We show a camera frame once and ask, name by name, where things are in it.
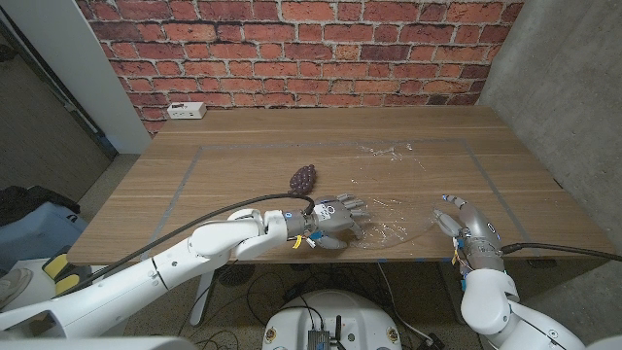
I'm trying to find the yellow and black pad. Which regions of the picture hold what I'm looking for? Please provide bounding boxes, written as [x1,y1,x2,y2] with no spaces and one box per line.
[41,244,94,298]

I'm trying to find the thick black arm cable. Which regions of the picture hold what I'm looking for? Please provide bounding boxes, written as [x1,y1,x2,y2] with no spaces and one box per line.
[500,241,622,264]
[56,192,317,298]

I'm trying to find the clear plastic wrap sheet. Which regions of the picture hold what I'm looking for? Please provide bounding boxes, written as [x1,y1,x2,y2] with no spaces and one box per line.
[346,142,439,252]

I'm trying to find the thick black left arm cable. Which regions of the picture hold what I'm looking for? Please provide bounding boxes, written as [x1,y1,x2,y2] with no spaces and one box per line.
[56,192,317,298]

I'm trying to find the dark brown pinecone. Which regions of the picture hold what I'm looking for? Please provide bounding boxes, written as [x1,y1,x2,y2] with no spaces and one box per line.
[288,163,319,196]

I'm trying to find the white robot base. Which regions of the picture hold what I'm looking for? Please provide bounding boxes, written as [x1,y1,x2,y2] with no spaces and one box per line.
[261,290,403,350]

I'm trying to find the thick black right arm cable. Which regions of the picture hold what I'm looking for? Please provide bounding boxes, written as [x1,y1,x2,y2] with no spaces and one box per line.
[500,241,622,264]

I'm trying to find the white box with grey disc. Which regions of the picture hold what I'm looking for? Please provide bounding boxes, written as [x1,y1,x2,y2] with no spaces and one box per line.
[0,257,58,315]

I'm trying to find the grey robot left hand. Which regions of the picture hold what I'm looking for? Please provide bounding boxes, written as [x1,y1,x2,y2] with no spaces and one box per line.
[310,192,371,251]

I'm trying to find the black cloth bundle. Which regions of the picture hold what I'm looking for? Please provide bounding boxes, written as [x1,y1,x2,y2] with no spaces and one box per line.
[0,185,82,228]

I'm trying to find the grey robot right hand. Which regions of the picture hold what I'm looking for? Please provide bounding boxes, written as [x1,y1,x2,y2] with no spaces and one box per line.
[432,193,503,246]

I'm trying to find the grey electronics box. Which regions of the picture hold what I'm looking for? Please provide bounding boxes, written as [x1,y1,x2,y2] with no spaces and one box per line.
[306,329,332,350]

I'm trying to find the white floor cable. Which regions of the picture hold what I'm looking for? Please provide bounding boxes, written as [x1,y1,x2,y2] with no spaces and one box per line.
[377,262,432,344]

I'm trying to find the white power strip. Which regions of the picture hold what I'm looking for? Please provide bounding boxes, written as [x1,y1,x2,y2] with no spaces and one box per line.
[166,101,208,121]

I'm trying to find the grey table leg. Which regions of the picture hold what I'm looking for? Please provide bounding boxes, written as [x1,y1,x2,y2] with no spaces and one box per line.
[438,262,466,325]

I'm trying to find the white table leg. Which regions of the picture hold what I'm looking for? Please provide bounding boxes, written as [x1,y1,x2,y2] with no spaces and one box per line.
[189,269,218,327]

